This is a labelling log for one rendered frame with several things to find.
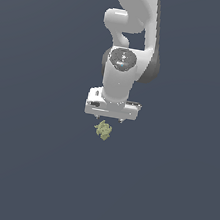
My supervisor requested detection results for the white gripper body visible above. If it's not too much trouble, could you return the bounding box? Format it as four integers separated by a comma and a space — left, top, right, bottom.
83, 84, 145, 124

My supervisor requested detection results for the small olive green lumpy object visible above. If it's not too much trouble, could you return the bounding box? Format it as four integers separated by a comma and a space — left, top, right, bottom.
92, 118, 115, 143

